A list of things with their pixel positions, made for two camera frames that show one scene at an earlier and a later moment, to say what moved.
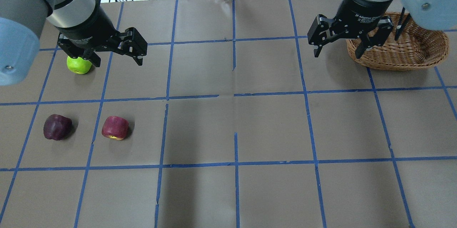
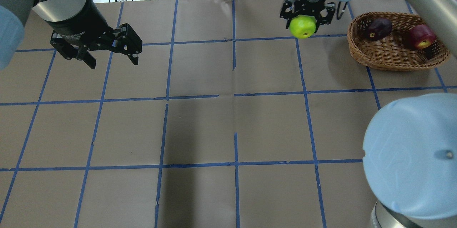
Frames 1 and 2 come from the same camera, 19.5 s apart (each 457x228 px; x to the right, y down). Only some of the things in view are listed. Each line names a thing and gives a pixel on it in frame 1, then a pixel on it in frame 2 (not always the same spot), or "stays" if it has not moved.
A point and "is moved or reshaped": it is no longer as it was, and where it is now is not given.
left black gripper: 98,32 stays
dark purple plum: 56,127 is moved or reshaped
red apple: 115,127 to 421,36
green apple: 78,65 to 302,26
